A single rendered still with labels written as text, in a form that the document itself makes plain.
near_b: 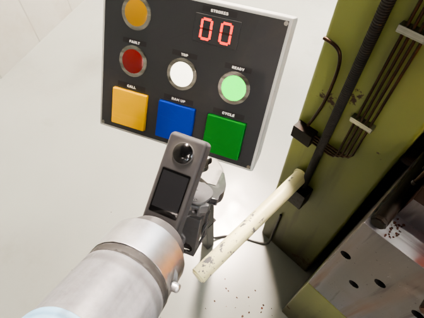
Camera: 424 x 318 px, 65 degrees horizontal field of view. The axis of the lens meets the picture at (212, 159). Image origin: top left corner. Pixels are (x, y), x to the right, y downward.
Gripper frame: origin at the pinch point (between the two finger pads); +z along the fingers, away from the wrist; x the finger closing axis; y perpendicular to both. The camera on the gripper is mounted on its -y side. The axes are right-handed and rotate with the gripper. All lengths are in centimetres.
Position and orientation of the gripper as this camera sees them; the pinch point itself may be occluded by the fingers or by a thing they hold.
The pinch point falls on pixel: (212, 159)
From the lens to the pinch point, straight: 52.9
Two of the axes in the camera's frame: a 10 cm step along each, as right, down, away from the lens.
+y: -1.7, 8.6, 4.8
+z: 3.2, -4.1, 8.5
